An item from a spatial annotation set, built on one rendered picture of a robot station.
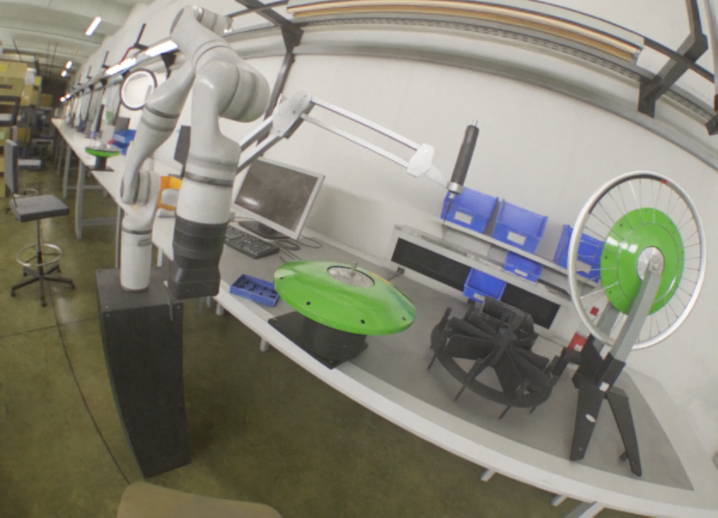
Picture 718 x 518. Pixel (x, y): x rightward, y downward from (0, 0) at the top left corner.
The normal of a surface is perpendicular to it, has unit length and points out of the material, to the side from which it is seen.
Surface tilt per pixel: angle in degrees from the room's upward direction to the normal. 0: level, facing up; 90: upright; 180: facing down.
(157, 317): 90
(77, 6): 90
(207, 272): 87
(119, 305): 0
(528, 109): 90
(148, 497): 0
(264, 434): 0
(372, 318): 24
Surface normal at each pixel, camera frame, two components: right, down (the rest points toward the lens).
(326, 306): 0.17, -0.78
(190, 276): 0.76, 0.32
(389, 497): 0.29, -0.93
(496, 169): -0.48, 0.08
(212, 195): 0.62, 0.22
